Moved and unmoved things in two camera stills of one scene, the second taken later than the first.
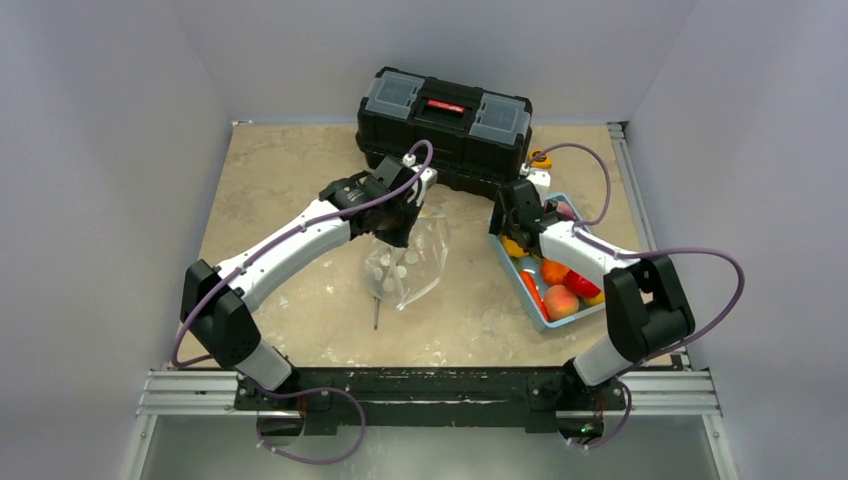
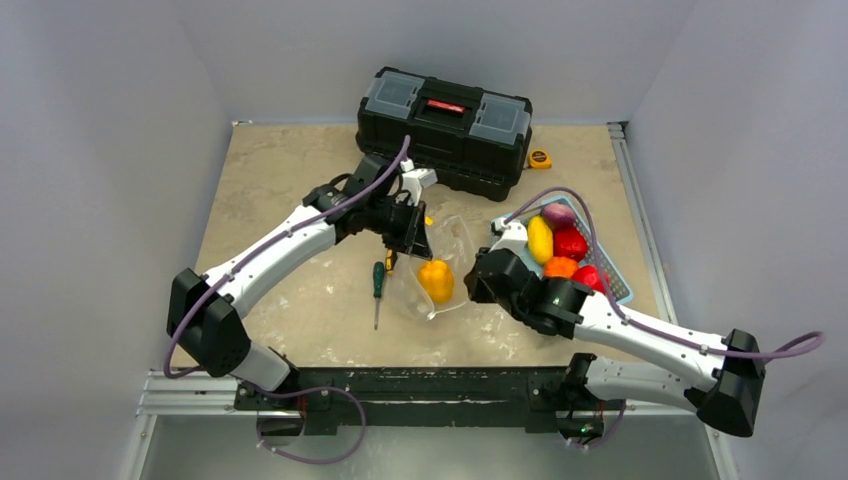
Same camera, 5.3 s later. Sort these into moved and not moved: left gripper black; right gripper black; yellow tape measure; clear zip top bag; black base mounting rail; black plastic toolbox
Moved: clear zip top bag; right gripper black
Not moved: black plastic toolbox; black base mounting rail; left gripper black; yellow tape measure
